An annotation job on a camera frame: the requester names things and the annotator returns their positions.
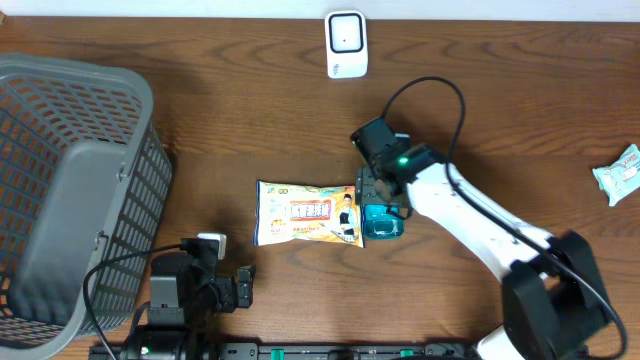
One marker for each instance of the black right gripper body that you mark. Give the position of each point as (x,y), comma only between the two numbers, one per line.
(367,185)

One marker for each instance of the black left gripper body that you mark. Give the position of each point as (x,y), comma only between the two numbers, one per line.
(225,294)

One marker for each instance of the teal mouthwash bottle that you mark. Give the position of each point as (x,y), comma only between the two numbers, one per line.
(381,222)

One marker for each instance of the wet wipes pack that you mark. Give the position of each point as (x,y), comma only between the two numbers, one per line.
(287,212)

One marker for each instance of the mint green wipes packet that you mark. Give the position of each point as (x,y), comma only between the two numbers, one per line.
(621,178)

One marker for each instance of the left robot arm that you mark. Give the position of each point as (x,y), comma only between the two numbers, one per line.
(185,291)

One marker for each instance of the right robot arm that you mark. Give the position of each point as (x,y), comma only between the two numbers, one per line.
(553,296)

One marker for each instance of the white barcode scanner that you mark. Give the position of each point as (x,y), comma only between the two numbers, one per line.
(346,44)

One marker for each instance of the grey plastic basket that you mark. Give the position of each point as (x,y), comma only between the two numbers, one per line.
(84,180)

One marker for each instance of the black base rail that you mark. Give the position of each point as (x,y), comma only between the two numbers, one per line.
(252,351)

